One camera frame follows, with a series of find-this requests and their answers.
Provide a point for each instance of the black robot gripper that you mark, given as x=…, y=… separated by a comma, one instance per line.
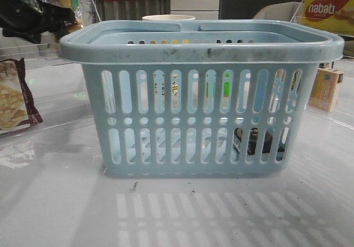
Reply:
x=28, y=19

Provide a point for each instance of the packaged bread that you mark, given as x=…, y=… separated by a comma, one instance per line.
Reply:
x=78, y=20

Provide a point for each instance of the light blue plastic basket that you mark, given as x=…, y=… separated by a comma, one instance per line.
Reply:
x=166, y=97

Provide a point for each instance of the clear acrylic left shelf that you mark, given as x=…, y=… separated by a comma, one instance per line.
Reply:
x=36, y=54

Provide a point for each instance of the clear acrylic shelf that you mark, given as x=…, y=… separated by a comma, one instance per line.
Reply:
x=343, y=112
x=36, y=54

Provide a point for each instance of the brown cracker snack package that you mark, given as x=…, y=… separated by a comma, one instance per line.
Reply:
x=18, y=111

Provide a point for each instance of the white paper cup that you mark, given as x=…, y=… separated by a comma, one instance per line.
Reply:
x=168, y=18

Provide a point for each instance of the grey armchair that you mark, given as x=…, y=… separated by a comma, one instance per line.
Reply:
x=287, y=11

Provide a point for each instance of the clear acrylic right shelf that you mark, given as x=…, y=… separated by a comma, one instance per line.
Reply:
x=343, y=112

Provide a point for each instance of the yellow nabati wafer box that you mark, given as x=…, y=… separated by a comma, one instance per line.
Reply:
x=334, y=16

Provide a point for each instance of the small yellow cardboard box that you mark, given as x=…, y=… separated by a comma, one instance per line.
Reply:
x=325, y=91

